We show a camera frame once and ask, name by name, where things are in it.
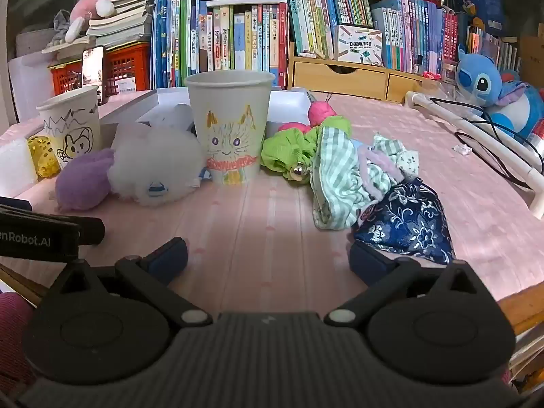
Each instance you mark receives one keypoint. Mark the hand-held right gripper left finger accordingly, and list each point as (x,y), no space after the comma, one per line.
(170,256)

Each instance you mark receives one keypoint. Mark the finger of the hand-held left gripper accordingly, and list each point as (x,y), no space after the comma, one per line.
(91,231)
(15,204)

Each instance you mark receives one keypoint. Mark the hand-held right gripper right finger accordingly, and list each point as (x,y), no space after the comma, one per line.
(367,263)

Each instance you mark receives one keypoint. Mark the purple plush toy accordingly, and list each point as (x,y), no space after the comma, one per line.
(80,182)

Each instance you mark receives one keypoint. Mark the navy floral cloth pouch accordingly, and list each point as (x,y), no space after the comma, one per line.
(403,221)

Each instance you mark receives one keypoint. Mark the yellow mesh ball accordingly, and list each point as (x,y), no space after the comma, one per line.
(40,153)

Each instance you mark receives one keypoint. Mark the green striped cloth pouch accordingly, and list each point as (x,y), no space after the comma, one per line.
(335,187)

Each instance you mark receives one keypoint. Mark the white fluffy plush toy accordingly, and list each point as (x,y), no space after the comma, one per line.
(157,161)

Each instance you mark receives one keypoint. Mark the green cloth with bell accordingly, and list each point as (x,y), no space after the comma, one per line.
(284,148)

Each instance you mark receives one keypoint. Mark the pink plush toy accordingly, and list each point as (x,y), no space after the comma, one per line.
(321,112)

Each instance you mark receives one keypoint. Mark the grey cardboard box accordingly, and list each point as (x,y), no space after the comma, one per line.
(289,106)

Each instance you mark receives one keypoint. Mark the white foam block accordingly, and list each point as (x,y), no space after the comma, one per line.
(15,165)

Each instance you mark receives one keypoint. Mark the person's maroon clothing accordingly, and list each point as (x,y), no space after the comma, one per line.
(12,327)

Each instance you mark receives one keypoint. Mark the paper cup with rabbit drawing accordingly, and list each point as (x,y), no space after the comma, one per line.
(68,119)

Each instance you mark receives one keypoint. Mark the pink tablecloth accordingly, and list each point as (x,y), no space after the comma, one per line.
(276,221)

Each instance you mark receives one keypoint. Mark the white floral cloth pouch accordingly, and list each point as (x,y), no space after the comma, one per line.
(403,159)

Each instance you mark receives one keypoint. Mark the translucent plastic storage box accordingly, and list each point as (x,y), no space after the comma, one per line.
(29,89)

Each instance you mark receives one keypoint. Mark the orange plastic crate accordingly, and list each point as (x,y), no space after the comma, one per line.
(66,78)

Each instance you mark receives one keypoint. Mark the small white plastic piece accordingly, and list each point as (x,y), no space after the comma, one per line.
(462,149)

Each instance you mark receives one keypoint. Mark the smartphone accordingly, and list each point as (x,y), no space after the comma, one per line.
(92,72)

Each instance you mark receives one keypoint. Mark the paper cup with cat drawing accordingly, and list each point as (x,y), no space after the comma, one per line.
(229,106)

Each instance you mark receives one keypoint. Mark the red plastic crate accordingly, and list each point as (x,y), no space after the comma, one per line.
(127,68)

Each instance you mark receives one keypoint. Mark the grey plush toy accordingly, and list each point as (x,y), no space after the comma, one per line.
(61,27)

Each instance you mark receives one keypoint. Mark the wooden drawer organizer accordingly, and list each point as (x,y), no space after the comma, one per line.
(340,74)

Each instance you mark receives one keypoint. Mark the stack of worn paperback books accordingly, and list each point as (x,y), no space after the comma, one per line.
(119,21)

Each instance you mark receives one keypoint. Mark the pink and white plush bunny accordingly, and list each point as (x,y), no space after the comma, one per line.
(89,6)

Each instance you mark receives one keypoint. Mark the blue alien plush toy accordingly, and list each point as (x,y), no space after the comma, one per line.
(480,80)

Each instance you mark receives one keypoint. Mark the white box with pencil print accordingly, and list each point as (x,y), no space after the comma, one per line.
(357,44)

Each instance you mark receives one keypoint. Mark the row of slim series books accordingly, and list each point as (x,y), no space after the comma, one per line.
(408,29)

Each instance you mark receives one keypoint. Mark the row of small colourful booklets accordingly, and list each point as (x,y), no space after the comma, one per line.
(493,46)

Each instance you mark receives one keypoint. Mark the brown cardboard carton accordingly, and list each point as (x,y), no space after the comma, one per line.
(533,55)

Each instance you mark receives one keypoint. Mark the white plastic pipe frame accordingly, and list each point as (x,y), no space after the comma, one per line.
(467,129)

